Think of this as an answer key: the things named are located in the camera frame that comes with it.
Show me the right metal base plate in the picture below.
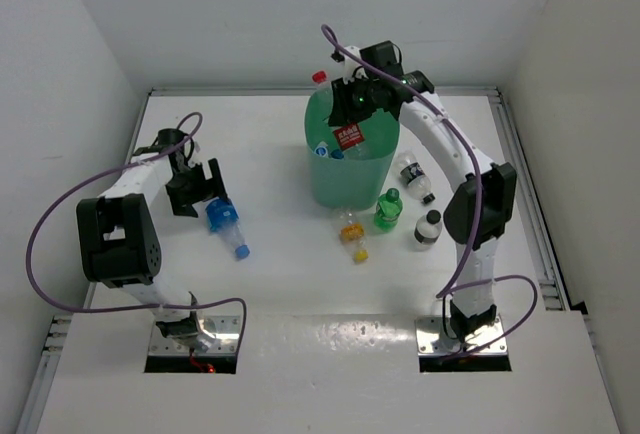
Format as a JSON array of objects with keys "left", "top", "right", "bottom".
[{"left": 415, "top": 315, "right": 508, "bottom": 358}]

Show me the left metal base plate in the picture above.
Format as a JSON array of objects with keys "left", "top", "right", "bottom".
[{"left": 148, "top": 313, "right": 241, "bottom": 357}]

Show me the green plastic bottle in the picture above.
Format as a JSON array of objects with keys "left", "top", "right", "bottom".
[{"left": 374, "top": 188, "right": 403, "bottom": 232}]

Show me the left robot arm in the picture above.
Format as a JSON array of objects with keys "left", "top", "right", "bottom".
[{"left": 76, "top": 128, "right": 227, "bottom": 352}]

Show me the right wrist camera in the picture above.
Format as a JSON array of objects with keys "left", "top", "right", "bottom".
[{"left": 331, "top": 49, "right": 368, "bottom": 84}]

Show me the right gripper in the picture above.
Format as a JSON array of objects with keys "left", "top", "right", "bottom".
[{"left": 333, "top": 72, "right": 380, "bottom": 126}]

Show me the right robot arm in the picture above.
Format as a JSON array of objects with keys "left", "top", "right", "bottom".
[{"left": 329, "top": 41, "right": 517, "bottom": 342}]

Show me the black cap small bottle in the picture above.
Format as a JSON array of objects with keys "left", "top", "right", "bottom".
[{"left": 413, "top": 209, "right": 443, "bottom": 249}]

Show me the red cap red label bottle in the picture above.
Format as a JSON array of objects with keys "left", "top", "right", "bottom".
[{"left": 309, "top": 70, "right": 372, "bottom": 161}]

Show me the metal base plate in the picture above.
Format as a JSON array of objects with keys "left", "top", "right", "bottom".
[
  {"left": 415, "top": 315, "right": 508, "bottom": 358},
  {"left": 148, "top": 313, "right": 241, "bottom": 357}
]

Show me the black label clear bottle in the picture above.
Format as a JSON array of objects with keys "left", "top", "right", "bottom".
[{"left": 394, "top": 150, "right": 435, "bottom": 205}]

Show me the white cap blue label bottle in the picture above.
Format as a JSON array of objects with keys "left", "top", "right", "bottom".
[{"left": 312, "top": 140, "right": 347, "bottom": 161}]

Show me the red wire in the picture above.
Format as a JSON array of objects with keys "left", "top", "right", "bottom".
[{"left": 188, "top": 351, "right": 217, "bottom": 374}]

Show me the green plastic bin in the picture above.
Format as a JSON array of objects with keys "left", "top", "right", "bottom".
[{"left": 304, "top": 97, "right": 400, "bottom": 210}]

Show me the yellow cap orange label bottle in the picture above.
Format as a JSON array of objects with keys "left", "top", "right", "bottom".
[{"left": 332, "top": 208, "right": 369, "bottom": 264}]

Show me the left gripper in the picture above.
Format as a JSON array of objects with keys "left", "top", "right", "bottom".
[{"left": 166, "top": 158, "right": 228, "bottom": 217}]

